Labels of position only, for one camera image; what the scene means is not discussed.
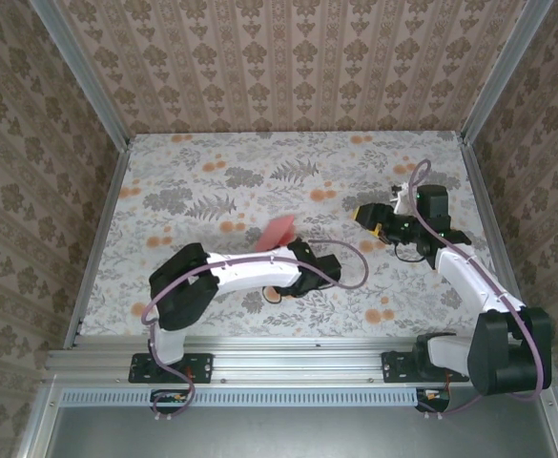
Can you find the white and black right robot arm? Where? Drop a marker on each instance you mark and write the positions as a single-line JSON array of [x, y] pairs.
[[474, 281]]

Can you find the aluminium frame post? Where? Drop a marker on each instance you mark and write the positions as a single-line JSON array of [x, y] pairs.
[[500, 71], [80, 71]]

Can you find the grey metal sheet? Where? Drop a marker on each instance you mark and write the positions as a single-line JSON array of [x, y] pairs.
[[307, 434]]

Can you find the aluminium side rail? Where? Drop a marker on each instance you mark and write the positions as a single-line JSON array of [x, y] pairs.
[[98, 248], [494, 238]]

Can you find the aluminium profile beam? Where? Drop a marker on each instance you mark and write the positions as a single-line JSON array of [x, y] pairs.
[[297, 365]]

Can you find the floral patterned table cover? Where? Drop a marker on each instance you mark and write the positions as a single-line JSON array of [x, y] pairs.
[[259, 157]]

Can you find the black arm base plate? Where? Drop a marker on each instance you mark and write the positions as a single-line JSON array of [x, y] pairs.
[[395, 367], [202, 367]]

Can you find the pink square paper sheet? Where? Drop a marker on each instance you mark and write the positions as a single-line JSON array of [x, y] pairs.
[[276, 234]]

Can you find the black controller board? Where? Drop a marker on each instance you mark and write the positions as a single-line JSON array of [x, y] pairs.
[[169, 400], [433, 400]]

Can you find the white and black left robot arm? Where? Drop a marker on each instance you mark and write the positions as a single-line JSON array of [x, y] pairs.
[[259, 272]]

